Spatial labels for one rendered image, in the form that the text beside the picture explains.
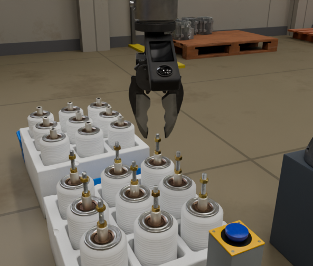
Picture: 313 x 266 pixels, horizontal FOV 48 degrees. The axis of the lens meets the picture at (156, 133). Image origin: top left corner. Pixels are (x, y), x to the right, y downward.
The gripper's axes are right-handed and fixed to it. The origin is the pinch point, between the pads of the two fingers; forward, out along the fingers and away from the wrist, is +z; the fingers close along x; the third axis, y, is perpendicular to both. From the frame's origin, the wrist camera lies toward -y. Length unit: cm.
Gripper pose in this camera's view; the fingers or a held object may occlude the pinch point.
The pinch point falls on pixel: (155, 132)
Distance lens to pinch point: 66.8
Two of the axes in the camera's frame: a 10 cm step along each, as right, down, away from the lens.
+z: 0.0, 9.2, 4.0
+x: -10.0, 0.3, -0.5
